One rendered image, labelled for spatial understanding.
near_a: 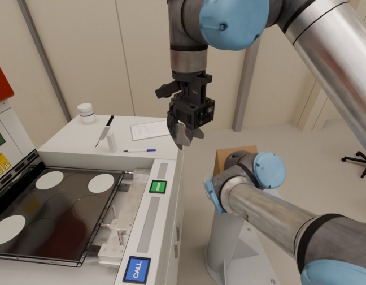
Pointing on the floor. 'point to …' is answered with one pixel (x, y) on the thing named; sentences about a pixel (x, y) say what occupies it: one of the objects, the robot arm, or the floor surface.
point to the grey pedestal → (236, 250)
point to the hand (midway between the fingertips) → (183, 142)
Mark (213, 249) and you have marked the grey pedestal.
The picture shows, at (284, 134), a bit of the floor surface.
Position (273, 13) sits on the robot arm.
